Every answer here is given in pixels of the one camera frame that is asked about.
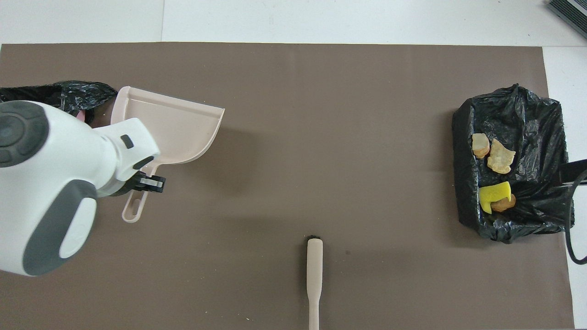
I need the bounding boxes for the notched yellow sponge piece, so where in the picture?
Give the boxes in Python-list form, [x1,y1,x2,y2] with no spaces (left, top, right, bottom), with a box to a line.
[479,181,512,215]

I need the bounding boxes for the rounded pale scrap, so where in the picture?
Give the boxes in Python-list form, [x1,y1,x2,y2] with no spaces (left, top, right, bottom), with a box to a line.
[471,133,490,160]

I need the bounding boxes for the angular pale scrap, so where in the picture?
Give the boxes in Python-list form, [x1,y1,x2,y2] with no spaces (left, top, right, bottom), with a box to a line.
[487,139,516,175]

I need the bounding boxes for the beige plastic dustpan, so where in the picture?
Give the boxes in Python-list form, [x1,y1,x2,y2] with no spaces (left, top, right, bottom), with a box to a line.
[110,86,225,224]

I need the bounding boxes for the black plastic trash bag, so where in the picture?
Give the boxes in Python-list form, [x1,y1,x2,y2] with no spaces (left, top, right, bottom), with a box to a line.
[452,83,575,244]
[0,81,119,125]

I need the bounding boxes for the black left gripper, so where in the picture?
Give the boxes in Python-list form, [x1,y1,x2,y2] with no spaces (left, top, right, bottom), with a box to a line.
[110,172,166,198]

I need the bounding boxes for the grey ribbed device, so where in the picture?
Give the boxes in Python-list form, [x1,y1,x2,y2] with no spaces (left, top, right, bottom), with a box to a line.
[546,0,587,39]

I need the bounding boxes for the beige hand brush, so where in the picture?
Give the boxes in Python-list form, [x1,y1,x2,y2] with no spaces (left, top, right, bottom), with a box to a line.
[306,236,324,330]

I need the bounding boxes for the brown table mat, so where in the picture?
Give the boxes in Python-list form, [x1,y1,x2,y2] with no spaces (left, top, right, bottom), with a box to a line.
[0,43,575,330]

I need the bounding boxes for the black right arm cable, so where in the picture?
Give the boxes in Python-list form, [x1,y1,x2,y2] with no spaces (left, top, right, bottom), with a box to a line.
[566,170,587,266]

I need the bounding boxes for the brown oval bread piece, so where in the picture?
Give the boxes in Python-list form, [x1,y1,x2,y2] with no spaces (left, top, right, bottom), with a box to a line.
[491,193,516,213]

